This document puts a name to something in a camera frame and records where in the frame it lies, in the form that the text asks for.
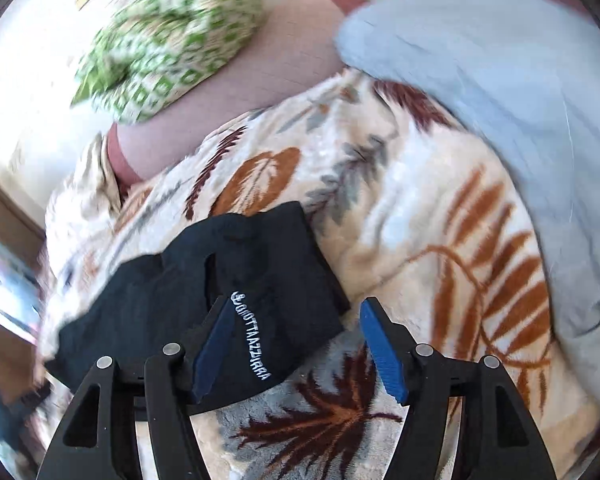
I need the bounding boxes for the black pants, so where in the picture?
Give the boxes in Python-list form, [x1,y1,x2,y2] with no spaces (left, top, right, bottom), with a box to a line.
[45,202,349,414]

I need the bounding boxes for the leaf-patterned fleece blanket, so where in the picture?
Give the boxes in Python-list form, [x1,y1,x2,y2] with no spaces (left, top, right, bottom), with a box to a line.
[38,70,600,479]

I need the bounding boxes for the white floral pillow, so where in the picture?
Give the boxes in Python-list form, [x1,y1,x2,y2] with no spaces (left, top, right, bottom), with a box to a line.
[45,133,121,246]

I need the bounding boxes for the light blue cloth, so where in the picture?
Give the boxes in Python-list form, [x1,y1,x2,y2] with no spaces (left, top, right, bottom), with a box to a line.
[336,0,600,397]

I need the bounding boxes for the green white patterned quilt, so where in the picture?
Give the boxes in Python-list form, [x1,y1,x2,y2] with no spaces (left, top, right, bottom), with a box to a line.
[71,0,263,125]

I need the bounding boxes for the pink quilted bedspread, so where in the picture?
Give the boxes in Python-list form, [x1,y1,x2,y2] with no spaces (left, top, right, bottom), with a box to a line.
[107,0,367,188]

